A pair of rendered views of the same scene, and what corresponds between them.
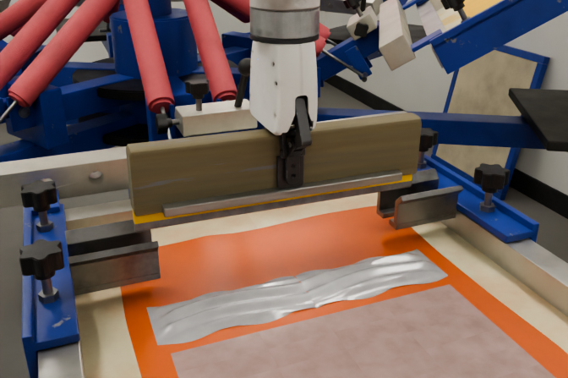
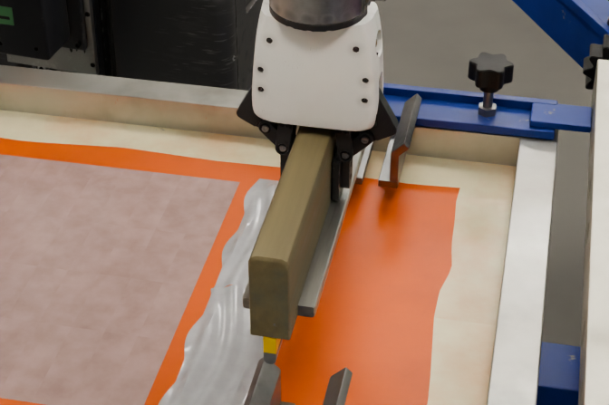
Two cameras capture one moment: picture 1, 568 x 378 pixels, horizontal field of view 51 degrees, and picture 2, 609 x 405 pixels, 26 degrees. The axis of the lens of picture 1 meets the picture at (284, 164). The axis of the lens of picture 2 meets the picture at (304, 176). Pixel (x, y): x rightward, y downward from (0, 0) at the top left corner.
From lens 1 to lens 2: 1.42 m
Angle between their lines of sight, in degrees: 101
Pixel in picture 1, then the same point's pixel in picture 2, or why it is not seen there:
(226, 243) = (417, 276)
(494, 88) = not seen: outside the picture
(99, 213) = (522, 162)
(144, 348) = (262, 170)
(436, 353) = (58, 332)
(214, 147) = not seen: hidden behind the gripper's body
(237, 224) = (463, 303)
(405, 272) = (193, 384)
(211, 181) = not seen: hidden behind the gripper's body
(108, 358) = (268, 152)
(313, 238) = (362, 356)
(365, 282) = (206, 334)
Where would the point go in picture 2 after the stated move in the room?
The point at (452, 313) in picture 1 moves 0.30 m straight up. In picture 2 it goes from (91, 382) to (53, 63)
